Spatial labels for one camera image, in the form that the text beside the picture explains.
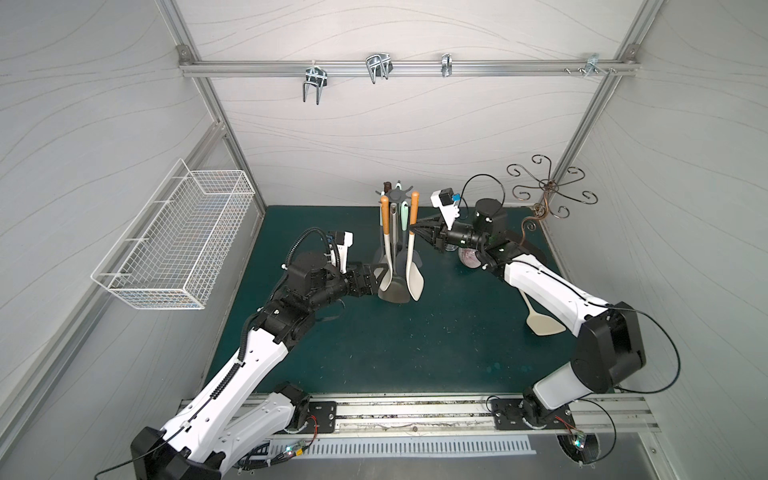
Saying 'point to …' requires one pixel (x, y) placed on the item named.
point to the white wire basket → (173, 250)
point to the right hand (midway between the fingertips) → (412, 222)
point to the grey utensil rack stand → (399, 222)
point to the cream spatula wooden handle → (414, 277)
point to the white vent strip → (395, 446)
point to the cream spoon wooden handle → (386, 279)
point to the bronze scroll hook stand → (548, 188)
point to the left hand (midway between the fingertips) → (375, 266)
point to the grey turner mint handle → (399, 291)
